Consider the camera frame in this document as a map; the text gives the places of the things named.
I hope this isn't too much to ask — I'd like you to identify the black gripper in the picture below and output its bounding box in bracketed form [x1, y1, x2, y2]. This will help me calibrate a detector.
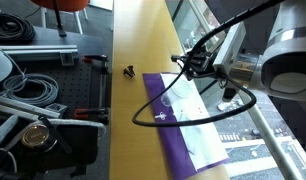
[171, 47, 222, 80]

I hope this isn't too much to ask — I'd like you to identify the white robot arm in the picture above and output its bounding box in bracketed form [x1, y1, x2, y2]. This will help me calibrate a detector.
[171, 0, 306, 102]

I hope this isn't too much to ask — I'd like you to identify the clear plastic cup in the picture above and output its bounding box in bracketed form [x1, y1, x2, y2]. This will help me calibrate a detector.
[160, 80, 192, 107]

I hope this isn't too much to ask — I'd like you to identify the metal window railing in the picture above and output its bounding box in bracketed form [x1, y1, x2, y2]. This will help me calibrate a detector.
[189, 0, 299, 180]

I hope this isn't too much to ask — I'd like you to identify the white paper sheet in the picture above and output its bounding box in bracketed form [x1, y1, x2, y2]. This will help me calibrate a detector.
[170, 75, 229, 170]

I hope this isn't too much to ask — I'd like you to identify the purple folder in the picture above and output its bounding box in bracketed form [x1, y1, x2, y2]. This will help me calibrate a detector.
[142, 72, 231, 180]

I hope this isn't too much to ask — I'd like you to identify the orange black clamp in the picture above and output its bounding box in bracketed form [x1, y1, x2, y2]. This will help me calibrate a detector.
[82, 55, 109, 75]
[74, 108, 109, 125]

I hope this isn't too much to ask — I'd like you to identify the black perforated board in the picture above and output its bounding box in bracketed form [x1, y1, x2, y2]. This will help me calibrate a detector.
[0, 25, 113, 168]

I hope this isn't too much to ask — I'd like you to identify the orange chair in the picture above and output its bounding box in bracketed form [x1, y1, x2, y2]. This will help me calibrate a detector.
[31, 0, 89, 34]

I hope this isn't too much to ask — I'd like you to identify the brass round knob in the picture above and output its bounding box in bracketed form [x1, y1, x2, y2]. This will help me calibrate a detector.
[21, 124, 49, 148]

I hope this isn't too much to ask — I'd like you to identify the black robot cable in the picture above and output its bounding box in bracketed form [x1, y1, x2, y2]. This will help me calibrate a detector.
[131, 0, 287, 128]

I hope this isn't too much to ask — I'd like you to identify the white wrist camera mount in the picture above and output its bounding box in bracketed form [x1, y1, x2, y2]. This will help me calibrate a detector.
[213, 22, 246, 74]

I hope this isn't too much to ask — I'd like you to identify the aluminium profile rail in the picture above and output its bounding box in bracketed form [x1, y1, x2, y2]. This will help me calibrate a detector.
[0, 96, 61, 120]
[0, 45, 78, 66]

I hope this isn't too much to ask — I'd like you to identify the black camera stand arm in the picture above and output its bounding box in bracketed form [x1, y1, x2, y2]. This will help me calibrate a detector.
[52, 0, 67, 37]

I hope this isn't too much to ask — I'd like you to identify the grey coiled cable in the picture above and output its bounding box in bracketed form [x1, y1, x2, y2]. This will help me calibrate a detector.
[2, 73, 60, 108]

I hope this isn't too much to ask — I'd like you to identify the black coiled cable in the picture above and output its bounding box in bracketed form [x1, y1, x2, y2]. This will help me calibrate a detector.
[0, 12, 37, 43]

